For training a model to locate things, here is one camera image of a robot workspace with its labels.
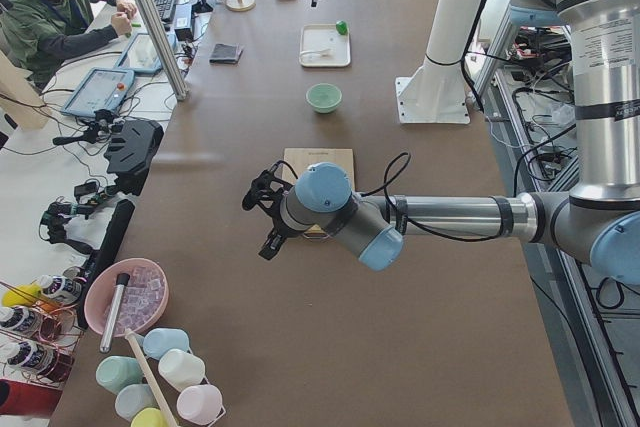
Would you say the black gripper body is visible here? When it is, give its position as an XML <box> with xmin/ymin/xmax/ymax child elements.
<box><xmin>241</xmin><ymin>162</ymin><xmax>293</xmax><ymax>242</ymax></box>

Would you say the white ceramic spoon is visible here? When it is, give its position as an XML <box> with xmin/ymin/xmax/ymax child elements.
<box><xmin>299</xmin><ymin>48</ymin><xmax>333</xmax><ymax>57</ymax></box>

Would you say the mint green bowl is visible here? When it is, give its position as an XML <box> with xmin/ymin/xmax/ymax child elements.
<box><xmin>305</xmin><ymin>83</ymin><xmax>342</xmax><ymax>114</ymax></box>

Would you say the pink bowl of ice cubes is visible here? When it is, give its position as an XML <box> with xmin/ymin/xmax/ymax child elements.
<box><xmin>84</xmin><ymin>258</ymin><xmax>169</xmax><ymax>337</ymax></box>

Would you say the green lime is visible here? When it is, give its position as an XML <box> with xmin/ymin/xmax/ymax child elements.
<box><xmin>335</xmin><ymin>20</ymin><xmax>349</xmax><ymax>35</ymax></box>

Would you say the wooden cutting board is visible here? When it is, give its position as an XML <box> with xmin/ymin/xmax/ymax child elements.
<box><xmin>281</xmin><ymin>148</ymin><xmax>362</xmax><ymax>240</ymax></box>

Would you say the cream rabbit tray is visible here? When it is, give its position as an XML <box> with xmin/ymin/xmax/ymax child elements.
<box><xmin>298</xmin><ymin>24</ymin><xmax>351</xmax><ymax>68</ymax></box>

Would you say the folded grey cloth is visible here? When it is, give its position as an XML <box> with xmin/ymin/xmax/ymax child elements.
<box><xmin>209</xmin><ymin>43</ymin><xmax>244</xmax><ymax>64</ymax></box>

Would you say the light blue cup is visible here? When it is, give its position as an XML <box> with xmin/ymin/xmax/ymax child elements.
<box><xmin>143</xmin><ymin>327</ymin><xmax>190</xmax><ymax>360</ymax></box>

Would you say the steel muddler black tip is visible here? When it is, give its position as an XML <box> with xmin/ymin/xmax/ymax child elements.
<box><xmin>99</xmin><ymin>273</ymin><xmax>130</xmax><ymax>354</ymax></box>

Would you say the white cup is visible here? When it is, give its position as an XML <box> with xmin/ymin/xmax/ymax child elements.
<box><xmin>158</xmin><ymin>348</ymin><xmax>206</xmax><ymax>392</ymax></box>

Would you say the black long bar device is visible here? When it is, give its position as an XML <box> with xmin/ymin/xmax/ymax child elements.
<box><xmin>76</xmin><ymin>199</ymin><xmax>135</xmax><ymax>330</ymax></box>

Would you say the pink cup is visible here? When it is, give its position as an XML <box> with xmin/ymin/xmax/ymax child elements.
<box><xmin>177</xmin><ymin>384</ymin><xmax>225</xmax><ymax>425</ymax></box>

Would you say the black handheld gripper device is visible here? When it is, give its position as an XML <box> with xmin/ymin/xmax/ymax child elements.
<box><xmin>38</xmin><ymin>179</ymin><xmax>120</xmax><ymax>255</ymax></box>

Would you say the blue teach pendant far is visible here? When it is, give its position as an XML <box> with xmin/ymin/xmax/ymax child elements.
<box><xmin>114</xmin><ymin>32</ymin><xmax>162</xmax><ymax>76</ymax></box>

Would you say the blue teach pendant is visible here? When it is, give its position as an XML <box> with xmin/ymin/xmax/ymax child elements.
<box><xmin>60</xmin><ymin>68</ymin><xmax>135</xmax><ymax>118</ymax></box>
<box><xmin>114</xmin><ymin>32</ymin><xmax>162</xmax><ymax>76</ymax></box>

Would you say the blue teach pendant near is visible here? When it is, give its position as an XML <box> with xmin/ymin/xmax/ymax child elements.
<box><xmin>60</xmin><ymin>68</ymin><xmax>135</xmax><ymax>118</ymax></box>

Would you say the mint green cup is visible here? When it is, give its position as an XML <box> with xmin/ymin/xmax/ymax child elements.
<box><xmin>95</xmin><ymin>356</ymin><xmax>143</xmax><ymax>395</ymax></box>

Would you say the pale blue cup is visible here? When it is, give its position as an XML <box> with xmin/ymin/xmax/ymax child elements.
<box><xmin>114</xmin><ymin>384</ymin><xmax>157</xmax><ymax>421</ymax></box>

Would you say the yellow cup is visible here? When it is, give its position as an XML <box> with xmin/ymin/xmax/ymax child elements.
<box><xmin>130</xmin><ymin>407</ymin><xmax>168</xmax><ymax>427</ymax></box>

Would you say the seated person green jacket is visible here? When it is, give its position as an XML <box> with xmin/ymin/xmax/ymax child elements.
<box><xmin>1</xmin><ymin>0</ymin><xmax>137</xmax><ymax>89</ymax></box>

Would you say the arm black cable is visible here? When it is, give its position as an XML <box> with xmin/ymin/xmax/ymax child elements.
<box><xmin>359</xmin><ymin>150</ymin><xmax>504</xmax><ymax>242</ymax></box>

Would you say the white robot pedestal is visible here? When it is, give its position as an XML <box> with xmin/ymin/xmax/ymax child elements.
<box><xmin>396</xmin><ymin>0</ymin><xmax>484</xmax><ymax>124</ymax></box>

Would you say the aluminium frame post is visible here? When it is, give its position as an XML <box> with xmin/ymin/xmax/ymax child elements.
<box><xmin>135</xmin><ymin>0</ymin><xmax>189</xmax><ymax>102</ymax></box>

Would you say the wooden rack handle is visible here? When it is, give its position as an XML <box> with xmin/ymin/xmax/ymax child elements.
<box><xmin>124</xmin><ymin>329</ymin><xmax>179</xmax><ymax>427</ymax></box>

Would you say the copper wire bottle rack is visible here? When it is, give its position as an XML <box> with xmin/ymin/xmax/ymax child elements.
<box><xmin>1</xmin><ymin>275</ymin><xmax>83</xmax><ymax>388</ymax></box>

